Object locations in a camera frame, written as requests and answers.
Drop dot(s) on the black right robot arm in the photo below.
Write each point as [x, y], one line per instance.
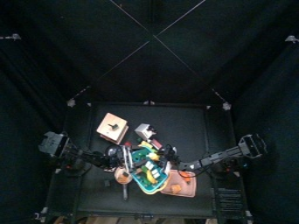
[249, 145]

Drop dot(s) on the small red toy piece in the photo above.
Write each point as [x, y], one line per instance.
[157, 143]

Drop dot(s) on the round black glossy toy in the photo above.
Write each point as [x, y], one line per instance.
[112, 150]

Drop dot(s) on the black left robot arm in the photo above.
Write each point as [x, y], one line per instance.
[58, 143]

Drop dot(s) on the orange toy food piece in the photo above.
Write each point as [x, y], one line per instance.
[175, 188]

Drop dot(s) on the red orange toy carrot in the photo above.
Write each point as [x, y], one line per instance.
[185, 176]

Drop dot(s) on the pink plastic tray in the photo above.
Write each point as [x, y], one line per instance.
[181, 185]

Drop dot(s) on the white toy cube appliance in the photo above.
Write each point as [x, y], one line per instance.
[144, 131]

